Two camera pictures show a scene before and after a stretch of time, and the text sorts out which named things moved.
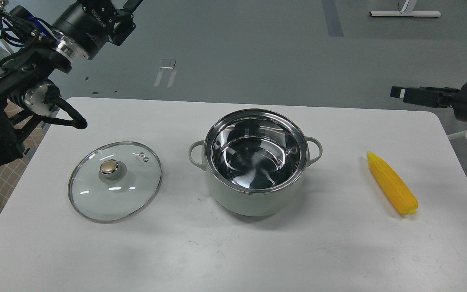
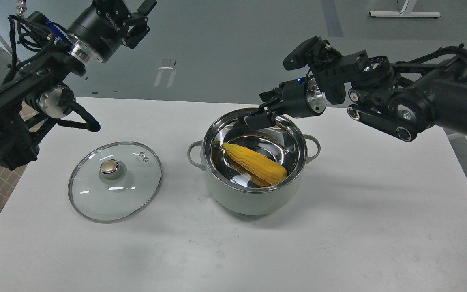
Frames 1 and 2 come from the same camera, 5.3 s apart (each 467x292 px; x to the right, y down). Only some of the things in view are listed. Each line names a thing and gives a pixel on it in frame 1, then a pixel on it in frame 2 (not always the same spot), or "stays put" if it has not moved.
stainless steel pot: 255,160 stays put
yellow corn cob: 398,190 to 270,172
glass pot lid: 112,181 stays put
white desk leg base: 407,11 stays put
